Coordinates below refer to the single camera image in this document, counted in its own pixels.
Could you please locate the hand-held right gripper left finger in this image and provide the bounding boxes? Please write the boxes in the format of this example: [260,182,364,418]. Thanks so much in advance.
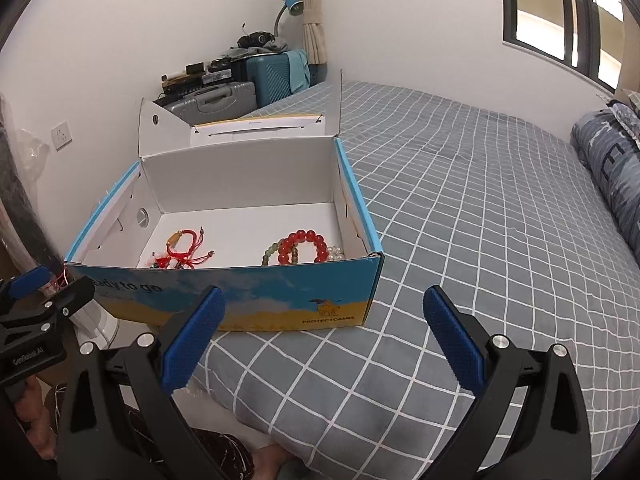
[56,285,228,480]

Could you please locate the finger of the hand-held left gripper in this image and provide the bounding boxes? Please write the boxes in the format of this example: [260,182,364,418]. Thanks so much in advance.
[0,277,96,332]
[0,266,52,302]

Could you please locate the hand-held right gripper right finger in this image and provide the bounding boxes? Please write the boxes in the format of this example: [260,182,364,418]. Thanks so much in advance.
[422,285,593,480]

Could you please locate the blue printed cardboard box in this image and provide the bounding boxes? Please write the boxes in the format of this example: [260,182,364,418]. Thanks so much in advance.
[64,69,385,332]

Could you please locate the red cord bracelet gold bead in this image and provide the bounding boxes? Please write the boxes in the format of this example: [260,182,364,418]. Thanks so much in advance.
[165,227,208,261]

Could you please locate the green brown bead bracelet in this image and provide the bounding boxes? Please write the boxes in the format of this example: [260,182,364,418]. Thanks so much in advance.
[259,242,301,267]

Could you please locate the person's left hand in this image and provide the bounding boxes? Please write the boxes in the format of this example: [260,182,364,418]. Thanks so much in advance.
[12,377,53,433]

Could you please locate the person's dark patterned trousers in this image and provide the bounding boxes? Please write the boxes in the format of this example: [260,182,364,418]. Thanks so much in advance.
[47,385,261,480]

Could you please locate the person's bare foot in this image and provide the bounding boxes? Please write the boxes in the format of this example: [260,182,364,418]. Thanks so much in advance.
[245,447,301,480]

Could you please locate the grey checked bed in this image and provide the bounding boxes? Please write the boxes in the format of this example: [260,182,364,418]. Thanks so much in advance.
[190,79,640,480]

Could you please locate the grey patterned pillow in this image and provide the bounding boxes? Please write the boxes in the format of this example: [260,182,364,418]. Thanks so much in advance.
[570,105,640,256]
[607,100,640,138]

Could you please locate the grey hard suitcase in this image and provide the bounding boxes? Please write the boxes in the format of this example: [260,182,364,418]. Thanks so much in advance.
[152,80,258,126]

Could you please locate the pile of black boxes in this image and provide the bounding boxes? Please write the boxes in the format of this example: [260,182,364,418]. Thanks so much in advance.
[160,60,236,96]

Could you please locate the teal hard suitcase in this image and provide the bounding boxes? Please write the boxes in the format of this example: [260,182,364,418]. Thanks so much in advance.
[245,50,313,108]

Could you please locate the grey cloth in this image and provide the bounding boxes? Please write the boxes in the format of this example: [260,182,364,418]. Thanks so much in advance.
[227,40,291,59]

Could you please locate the black bag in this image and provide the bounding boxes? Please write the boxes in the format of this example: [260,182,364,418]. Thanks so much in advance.
[236,31,276,50]

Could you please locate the blue desk lamp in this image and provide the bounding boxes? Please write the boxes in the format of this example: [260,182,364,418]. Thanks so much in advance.
[272,0,305,36]

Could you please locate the beige curtain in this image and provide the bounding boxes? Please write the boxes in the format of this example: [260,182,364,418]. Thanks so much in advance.
[280,0,331,66]

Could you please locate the dark framed window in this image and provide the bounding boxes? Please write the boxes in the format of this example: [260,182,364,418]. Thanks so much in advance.
[500,0,640,93]

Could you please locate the white wall socket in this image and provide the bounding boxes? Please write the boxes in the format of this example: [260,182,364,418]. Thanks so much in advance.
[50,120,76,152]

